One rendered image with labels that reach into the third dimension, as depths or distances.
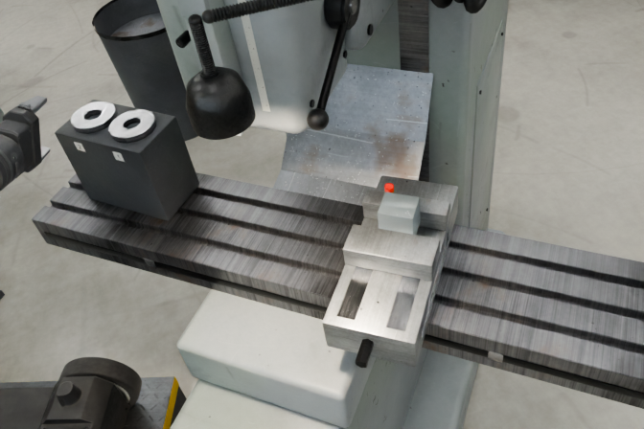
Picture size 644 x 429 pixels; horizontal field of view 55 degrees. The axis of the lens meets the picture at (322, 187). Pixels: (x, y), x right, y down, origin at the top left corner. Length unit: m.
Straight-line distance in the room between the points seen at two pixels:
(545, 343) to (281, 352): 0.45
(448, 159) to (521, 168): 1.38
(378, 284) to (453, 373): 0.92
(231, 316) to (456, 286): 0.43
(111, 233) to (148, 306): 1.18
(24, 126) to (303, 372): 0.65
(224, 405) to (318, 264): 0.33
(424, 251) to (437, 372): 0.94
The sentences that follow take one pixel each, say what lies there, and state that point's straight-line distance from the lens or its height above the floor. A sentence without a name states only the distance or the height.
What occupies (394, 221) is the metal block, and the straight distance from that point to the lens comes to 1.02.
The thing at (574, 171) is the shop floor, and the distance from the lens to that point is 2.82.
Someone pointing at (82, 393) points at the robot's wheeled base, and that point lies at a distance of 1.60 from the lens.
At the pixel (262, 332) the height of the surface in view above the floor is 0.90.
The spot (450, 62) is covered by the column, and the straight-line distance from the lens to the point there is 1.28.
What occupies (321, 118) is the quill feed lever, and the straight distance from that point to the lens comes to 0.82.
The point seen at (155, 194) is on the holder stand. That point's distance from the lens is 1.26.
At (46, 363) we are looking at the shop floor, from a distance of 2.53.
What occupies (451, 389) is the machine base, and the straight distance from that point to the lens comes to 1.88.
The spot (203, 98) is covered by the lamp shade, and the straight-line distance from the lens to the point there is 0.65.
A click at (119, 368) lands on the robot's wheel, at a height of 0.57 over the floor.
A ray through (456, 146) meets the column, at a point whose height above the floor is 0.95.
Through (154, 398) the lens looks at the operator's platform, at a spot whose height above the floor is 0.40.
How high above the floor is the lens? 1.86
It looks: 43 degrees down
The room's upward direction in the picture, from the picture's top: 10 degrees counter-clockwise
